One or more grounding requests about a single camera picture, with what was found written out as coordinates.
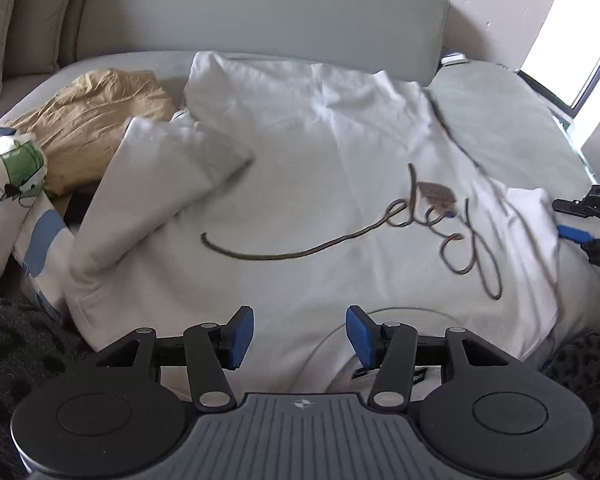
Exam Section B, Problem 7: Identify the pale grey seat cushion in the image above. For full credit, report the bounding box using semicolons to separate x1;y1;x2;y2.
425;60;599;207

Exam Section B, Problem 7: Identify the dark framed window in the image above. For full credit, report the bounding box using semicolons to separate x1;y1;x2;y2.
517;0;600;122

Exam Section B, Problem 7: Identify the tan garment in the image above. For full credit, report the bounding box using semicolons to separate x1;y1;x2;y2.
7;67;178;199

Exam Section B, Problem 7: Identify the blue striped white garment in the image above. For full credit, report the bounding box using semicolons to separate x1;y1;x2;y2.
0;127;77;322

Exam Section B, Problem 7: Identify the white hoodie with brown lettering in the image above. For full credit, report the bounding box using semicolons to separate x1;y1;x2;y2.
65;51;564;397

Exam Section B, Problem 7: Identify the grey fabric sofa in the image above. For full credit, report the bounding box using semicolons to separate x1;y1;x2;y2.
0;0;598;361

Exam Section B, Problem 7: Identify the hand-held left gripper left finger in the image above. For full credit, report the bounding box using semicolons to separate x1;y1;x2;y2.
95;305;255;410

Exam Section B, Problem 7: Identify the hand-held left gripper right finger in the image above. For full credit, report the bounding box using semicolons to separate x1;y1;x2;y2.
346;305;514;410

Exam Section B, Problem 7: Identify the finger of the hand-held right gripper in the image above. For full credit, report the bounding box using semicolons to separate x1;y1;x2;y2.
556;225;600;274
552;185;600;222

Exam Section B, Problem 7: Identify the dark grey spotted blanket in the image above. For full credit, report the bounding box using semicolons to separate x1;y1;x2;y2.
0;297;600;480

